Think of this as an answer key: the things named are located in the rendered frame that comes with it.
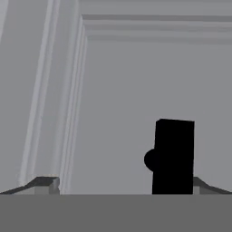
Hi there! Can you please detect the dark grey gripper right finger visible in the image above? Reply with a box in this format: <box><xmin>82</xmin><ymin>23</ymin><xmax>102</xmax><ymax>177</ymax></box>
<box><xmin>192</xmin><ymin>176</ymin><xmax>232</xmax><ymax>196</ymax></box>

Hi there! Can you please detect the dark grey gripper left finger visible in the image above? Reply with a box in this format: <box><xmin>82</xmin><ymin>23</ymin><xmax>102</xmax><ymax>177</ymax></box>
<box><xmin>0</xmin><ymin>176</ymin><xmax>61</xmax><ymax>196</ymax></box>

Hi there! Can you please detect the grey panelled drawer front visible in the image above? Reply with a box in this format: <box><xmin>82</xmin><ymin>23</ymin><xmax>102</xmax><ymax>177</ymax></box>
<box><xmin>53</xmin><ymin>0</ymin><xmax>232</xmax><ymax>196</ymax></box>

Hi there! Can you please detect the grey cupboard front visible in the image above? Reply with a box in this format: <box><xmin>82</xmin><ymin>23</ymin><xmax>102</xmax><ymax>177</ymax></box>
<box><xmin>0</xmin><ymin>0</ymin><xmax>62</xmax><ymax>194</ymax></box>

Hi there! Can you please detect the black drawer handle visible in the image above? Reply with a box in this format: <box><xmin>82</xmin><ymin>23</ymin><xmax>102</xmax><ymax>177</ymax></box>
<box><xmin>143</xmin><ymin>118</ymin><xmax>196</xmax><ymax>196</ymax></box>

